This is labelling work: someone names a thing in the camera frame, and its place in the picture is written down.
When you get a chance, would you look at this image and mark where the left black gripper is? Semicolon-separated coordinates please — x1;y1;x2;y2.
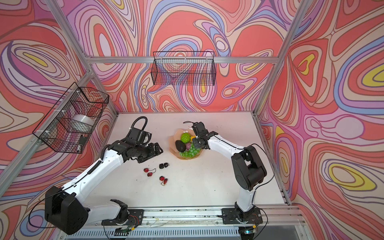
134;141;164;163

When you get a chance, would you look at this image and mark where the green fake grape bunch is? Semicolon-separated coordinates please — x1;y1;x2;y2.
179;142;202;158

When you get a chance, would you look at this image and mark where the green bumpy custard apple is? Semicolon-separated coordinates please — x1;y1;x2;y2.
180;132;192;144

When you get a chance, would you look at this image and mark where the dark fake avocado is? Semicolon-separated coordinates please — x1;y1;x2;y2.
175;140;186;153

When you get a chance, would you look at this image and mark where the black cherry pair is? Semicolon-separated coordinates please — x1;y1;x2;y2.
159;163;170;169

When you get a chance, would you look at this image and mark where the pink wavy fruit bowl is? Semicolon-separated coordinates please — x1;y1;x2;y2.
169;129;203;160

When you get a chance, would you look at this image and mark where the dark red cherry pair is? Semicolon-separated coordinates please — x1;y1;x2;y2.
159;176;168;186

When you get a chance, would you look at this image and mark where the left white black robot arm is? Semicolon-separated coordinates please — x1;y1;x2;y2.
44;141;164;235

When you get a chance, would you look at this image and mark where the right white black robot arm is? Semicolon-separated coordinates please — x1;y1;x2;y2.
192;122;267;222

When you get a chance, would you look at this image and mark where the small black device in basket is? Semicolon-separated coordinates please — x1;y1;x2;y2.
78;135;87;148

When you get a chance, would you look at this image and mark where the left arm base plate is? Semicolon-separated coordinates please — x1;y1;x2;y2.
102;209;144;227

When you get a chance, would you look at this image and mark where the black wire basket back wall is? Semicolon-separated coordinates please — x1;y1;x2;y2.
151;51;217;86

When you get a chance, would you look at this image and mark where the black wire basket wall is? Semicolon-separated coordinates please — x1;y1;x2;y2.
33;83;110;154
151;51;217;86

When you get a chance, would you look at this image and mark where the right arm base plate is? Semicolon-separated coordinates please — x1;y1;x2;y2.
218;207;264;226

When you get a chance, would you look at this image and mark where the black wire basket left wall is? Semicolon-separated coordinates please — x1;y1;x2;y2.
33;83;110;154

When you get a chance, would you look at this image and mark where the aluminium front rail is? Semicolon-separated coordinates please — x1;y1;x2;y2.
59;205;304;229

